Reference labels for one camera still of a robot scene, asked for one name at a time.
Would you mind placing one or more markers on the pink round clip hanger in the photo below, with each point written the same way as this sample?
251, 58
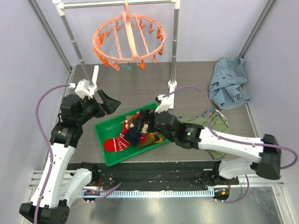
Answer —
127, 20

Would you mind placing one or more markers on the green plastic tray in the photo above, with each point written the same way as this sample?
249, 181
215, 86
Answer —
112, 128

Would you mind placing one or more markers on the red christmas sock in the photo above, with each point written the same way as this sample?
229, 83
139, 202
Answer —
144, 130
118, 144

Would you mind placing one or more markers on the teal clothes clip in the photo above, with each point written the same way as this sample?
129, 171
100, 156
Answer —
128, 67

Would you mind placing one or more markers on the light blue denim shirt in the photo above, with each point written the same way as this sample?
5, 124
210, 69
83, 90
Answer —
225, 89

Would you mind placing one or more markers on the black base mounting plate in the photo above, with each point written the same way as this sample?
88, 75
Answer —
156, 176

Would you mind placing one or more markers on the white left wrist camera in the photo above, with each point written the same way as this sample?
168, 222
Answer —
84, 89

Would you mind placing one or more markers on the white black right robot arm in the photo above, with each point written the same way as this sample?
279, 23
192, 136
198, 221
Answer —
255, 155

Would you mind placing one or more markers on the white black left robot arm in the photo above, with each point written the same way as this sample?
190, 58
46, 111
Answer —
51, 201

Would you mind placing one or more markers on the olive green t-shirt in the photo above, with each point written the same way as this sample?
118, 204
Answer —
217, 121

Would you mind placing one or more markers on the navy blue sock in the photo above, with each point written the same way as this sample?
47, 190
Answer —
138, 120
132, 136

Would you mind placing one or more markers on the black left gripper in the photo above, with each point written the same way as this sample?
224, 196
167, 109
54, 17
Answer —
108, 106

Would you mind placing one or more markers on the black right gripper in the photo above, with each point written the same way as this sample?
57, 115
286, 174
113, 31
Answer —
145, 119

